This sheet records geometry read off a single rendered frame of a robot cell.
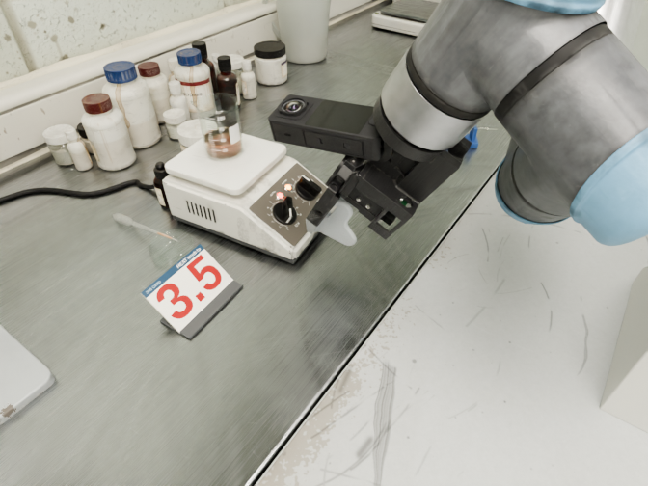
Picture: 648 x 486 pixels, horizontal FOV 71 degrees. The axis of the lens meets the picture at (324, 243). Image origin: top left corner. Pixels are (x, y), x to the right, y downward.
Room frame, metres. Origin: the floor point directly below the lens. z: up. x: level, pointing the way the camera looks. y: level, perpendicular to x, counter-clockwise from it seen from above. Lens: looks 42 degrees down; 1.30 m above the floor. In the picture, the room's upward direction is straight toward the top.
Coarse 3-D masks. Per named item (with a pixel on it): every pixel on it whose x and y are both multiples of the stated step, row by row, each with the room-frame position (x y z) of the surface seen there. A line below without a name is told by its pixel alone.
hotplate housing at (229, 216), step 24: (288, 168) 0.52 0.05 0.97; (168, 192) 0.48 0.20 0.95; (192, 192) 0.47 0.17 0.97; (216, 192) 0.46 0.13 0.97; (264, 192) 0.46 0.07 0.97; (192, 216) 0.47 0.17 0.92; (216, 216) 0.45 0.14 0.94; (240, 216) 0.43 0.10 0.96; (240, 240) 0.43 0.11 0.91; (264, 240) 0.41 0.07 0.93; (312, 240) 0.44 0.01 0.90
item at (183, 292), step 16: (208, 256) 0.39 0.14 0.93; (176, 272) 0.35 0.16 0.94; (192, 272) 0.36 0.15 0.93; (208, 272) 0.37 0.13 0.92; (160, 288) 0.33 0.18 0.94; (176, 288) 0.34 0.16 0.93; (192, 288) 0.34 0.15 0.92; (208, 288) 0.35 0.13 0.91; (160, 304) 0.32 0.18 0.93; (176, 304) 0.32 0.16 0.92; (192, 304) 0.33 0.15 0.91; (176, 320) 0.31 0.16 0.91
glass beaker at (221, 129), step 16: (208, 96) 0.55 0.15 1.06; (224, 96) 0.55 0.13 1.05; (208, 112) 0.50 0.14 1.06; (224, 112) 0.50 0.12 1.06; (208, 128) 0.50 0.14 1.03; (224, 128) 0.50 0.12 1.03; (240, 128) 0.52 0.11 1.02; (208, 144) 0.50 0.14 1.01; (224, 144) 0.50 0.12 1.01; (240, 144) 0.52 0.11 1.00; (224, 160) 0.50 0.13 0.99
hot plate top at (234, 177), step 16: (256, 144) 0.55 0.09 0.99; (272, 144) 0.55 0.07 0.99; (176, 160) 0.50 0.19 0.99; (192, 160) 0.50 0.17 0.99; (208, 160) 0.50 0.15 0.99; (240, 160) 0.50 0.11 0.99; (256, 160) 0.50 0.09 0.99; (272, 160) 0.51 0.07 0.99; (192, 176) 0.47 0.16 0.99; (208, 176) 0.47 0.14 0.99; (224, 176) 0.47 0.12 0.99; (240, 176) 0.47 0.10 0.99; (256, 176) 0.47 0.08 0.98; (224, 192) 0.45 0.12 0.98; (240, 192) 0.44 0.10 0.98
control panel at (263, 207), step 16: (288, 176) 0.50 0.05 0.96; (272, 192) 0.47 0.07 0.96; (288, 192) 0.48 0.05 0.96; (320, 192) 0.50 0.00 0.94; (256, 208) 0.44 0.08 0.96; (272, 208) 0.44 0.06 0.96; (304, 208) 0.46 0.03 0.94; (272, 224) 0.42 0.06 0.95; (304, 224) 0.44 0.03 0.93; (288, 240) 0.41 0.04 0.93
